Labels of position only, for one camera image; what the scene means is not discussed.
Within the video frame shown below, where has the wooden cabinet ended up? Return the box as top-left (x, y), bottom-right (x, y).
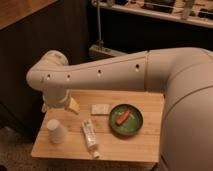
top-left (0, 0), bottom-right (88, 137)

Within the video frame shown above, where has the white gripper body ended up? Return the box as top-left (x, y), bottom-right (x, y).
top-left (43, 89), bottom-right (70, 108)

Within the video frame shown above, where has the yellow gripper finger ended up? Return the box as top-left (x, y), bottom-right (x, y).
top-left (65, 98), bottom-right (80, 114)
top-left (41, 103), bottom-right (47, 113)

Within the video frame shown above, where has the white paper cup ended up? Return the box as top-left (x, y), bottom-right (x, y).
top-left (46, 119), bottom-right (66, 144)

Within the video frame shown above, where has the metal shelf rack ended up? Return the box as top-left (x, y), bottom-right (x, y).
top-left (89, 0), bottom-right (213, 59)

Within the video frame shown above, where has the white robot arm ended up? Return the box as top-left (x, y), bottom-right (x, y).
top-left (26, 47), bottom-right (213, 171)

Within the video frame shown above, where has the green bowl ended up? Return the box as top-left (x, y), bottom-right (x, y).
top-left (108, 104), bottom-right (143, 136)

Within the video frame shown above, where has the wooden table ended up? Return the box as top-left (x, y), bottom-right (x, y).
top-left (31, 90), bottom-right (164, 163)

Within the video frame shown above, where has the white tube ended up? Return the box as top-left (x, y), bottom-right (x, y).
top-left (82, 119), bottom-right (100, 159)

